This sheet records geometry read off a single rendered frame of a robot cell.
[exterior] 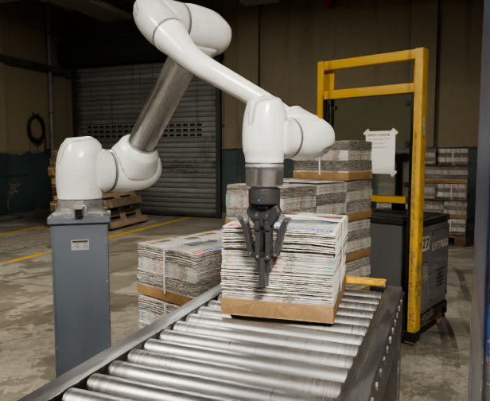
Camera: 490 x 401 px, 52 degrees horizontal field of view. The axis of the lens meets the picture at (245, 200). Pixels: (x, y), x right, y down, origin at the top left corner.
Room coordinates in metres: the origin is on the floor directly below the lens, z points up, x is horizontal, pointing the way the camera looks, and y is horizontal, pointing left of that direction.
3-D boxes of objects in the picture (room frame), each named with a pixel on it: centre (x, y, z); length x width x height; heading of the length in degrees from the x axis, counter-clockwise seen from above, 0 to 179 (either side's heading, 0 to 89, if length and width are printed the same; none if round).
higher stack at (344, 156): (3.04, -0.53, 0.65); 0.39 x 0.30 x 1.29; 49
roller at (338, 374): (1.02, 0.01, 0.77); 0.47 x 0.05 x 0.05; 69
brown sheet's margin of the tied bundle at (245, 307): (1.30, -0.10, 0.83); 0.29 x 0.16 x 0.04; 74
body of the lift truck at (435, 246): (3.65, -1.05, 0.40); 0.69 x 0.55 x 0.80; 49
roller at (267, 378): (0.96, 0.03, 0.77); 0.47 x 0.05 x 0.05; 69
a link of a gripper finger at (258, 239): (1.20, -0.03, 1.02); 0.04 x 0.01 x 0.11; 159
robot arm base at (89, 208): (1.77, 0.58, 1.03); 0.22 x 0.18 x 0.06; 15
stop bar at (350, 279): (1.64, -0.24, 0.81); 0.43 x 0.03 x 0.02; 69
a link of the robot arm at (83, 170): (1.80, 0.58, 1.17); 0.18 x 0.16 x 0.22; 134
